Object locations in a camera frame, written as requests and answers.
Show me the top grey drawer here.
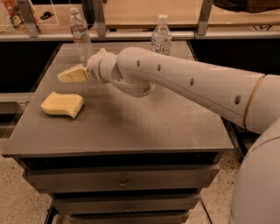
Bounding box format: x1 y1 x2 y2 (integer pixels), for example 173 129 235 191
24 164 219 193

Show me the bottom grey drawer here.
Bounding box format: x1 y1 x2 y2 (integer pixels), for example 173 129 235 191
69 211 189 224

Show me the grey drawer cabinet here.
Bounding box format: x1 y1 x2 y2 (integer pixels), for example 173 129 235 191
3 44 232 224

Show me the small black object on shelf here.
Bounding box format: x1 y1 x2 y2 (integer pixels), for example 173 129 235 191
40 11 53 20

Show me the clear ribbed water bottle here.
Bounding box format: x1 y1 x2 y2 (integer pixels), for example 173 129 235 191
69 7 92 63

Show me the middle grey drawer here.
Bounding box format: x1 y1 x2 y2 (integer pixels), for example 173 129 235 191
52 193 199 215

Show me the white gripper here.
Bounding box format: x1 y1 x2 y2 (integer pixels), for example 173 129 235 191
57 48 107 83

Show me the dark bag on shelf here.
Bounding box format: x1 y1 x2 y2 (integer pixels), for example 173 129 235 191
213 0 280 13

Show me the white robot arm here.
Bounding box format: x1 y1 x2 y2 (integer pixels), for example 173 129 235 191
58 47 280 224

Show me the wooden shelf with metal posts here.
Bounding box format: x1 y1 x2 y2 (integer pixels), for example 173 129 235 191
0 0 280 42

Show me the grey drawer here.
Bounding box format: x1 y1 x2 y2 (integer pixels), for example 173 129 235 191
24 164 219 193
52 193 199 215
69 211 189 224

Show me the yellow green sponge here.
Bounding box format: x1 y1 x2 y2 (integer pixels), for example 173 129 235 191
40 92 84 119

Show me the colourful box on shelf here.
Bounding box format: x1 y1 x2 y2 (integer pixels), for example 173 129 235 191
0 0 41 37

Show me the labelled clear water bottle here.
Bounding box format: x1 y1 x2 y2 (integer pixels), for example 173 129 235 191
151 14 172 55

